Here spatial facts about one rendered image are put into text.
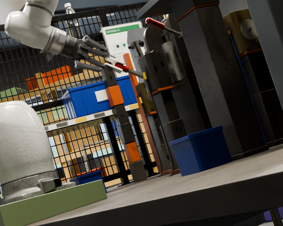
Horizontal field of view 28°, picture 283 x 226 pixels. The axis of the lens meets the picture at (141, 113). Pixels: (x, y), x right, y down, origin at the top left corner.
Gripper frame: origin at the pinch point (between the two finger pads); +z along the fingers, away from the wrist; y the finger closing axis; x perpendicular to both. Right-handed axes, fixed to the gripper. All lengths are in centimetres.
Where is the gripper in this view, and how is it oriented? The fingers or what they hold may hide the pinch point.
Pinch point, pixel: (113, 64)
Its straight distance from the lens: 209.9
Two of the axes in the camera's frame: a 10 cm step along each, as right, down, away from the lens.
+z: 8.8, 3.3, 3.3
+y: 2.3, -9.2, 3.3
